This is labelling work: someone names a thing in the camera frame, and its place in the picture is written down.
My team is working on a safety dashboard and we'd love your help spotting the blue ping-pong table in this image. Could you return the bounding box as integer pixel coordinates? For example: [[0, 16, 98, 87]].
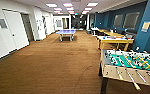
[[54, 28, 77, 42]]

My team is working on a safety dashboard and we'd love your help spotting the white table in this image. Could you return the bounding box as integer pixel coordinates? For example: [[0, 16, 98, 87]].
[[90, 26, 109, 37]]

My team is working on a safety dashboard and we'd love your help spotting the yellow wooden game table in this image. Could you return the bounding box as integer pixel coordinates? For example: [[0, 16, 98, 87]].
[[96, 34, 135, 52]]

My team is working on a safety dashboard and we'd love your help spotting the rectangular ceiling light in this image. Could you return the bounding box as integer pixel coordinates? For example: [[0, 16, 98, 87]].
[[86, 2, 100, 8], [62, 2, 75, 8], [45, 2, 58, 9]]

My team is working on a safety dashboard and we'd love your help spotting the dark interior window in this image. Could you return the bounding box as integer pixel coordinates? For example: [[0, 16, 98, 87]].
[[123, 11, 141, 31], [112, 13, 126, 30]]

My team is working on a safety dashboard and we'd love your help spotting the green foosball table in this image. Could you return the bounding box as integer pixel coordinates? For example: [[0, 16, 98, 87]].
[[97, 48, 150, 94]]

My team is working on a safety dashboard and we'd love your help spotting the white double door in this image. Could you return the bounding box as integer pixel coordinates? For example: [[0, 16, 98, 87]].
[[2, 8, 31, 51]]

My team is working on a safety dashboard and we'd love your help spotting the yellow wall sign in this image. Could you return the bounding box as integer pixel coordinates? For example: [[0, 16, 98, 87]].
[[140, 20, 150, 34]]

